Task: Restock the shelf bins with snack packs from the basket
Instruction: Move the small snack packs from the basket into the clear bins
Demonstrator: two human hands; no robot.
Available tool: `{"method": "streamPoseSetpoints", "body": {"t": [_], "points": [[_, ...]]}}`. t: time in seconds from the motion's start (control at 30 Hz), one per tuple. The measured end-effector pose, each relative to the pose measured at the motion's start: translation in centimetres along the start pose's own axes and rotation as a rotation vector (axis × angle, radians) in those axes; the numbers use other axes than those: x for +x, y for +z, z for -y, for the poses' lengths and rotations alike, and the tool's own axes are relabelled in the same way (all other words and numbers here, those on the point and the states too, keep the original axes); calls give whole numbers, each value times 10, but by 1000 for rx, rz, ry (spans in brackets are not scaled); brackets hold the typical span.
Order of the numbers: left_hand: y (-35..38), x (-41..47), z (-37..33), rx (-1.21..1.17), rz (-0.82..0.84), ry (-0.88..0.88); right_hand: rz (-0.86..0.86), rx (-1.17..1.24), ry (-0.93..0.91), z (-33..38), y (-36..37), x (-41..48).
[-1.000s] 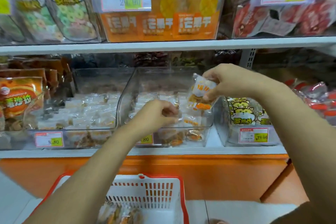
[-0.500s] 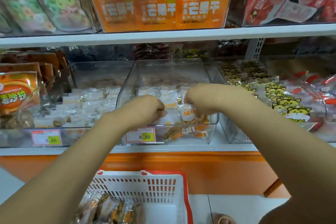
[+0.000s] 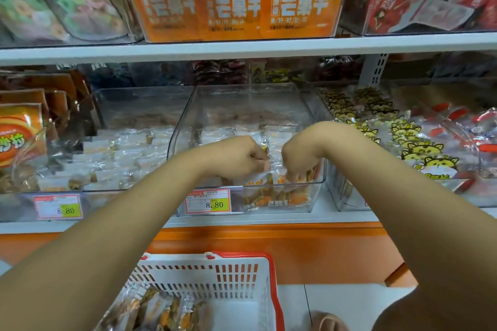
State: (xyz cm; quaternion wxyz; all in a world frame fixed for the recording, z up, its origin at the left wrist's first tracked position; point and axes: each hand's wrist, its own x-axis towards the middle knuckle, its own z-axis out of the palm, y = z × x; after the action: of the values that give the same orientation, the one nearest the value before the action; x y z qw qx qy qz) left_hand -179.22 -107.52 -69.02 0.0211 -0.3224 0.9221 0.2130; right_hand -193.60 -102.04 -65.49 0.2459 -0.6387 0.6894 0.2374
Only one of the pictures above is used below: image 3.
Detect person's right leg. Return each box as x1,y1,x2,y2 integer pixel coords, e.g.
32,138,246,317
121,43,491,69
373,261,497,331

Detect white snack shelf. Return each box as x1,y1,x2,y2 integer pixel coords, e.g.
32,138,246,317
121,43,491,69
0,0,497,235

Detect person's right hand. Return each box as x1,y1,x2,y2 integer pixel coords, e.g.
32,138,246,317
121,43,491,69
281,121,343,184

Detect stack of orange packets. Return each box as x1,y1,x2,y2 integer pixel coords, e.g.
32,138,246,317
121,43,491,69
0,69,90,192

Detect yellow hamster snack packets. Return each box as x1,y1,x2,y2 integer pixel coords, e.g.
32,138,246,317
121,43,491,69
318,88,463,182

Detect orange label snack bag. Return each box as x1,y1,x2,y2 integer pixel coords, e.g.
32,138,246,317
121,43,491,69
128,0,204,42
260,0,346,39
196,0,269,41

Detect person's left forearm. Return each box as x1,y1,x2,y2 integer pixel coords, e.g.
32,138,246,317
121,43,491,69
0,144,226,331

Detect white red-rimmed shopping basket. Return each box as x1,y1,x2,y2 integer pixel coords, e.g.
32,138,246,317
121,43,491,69
93,251,287,331

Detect pink clog sandal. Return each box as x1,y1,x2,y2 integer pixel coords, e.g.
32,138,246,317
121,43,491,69
311,311,350,331

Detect white yellow price tag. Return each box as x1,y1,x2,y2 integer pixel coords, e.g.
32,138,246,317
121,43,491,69
184,188,232,215
33,192,84,221

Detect orange shelf base panel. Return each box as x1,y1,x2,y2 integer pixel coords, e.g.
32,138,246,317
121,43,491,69
0,222,420,288

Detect person's left hand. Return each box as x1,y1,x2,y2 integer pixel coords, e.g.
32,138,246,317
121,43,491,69
193,135,271,186

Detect pile of small brown snacks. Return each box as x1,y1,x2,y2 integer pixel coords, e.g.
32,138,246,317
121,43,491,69
101,287,211,331

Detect person's right forearm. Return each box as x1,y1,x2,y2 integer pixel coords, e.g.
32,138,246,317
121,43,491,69
314,124,497,320

